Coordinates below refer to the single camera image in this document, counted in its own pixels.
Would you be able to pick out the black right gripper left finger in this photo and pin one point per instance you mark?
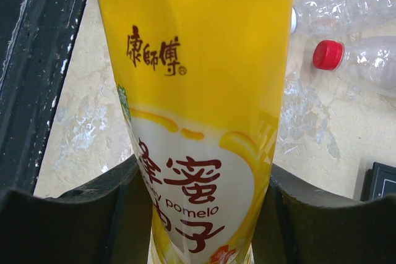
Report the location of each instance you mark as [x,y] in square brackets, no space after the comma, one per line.
[106,220]

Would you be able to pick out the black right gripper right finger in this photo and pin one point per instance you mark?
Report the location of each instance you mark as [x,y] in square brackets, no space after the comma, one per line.
[301,223]

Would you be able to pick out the red label clear bottle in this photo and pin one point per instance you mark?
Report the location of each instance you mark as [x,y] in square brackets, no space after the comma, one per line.
[368,62]

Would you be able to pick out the clear crushed bottle middle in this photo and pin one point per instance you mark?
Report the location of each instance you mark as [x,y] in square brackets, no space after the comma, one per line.
[339,17]

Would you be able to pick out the black white chessboard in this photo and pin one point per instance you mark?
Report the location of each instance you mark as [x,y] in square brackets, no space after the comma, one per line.
[379,181]

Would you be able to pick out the black base frame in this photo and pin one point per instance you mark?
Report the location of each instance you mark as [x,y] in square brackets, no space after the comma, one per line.
[37,39]

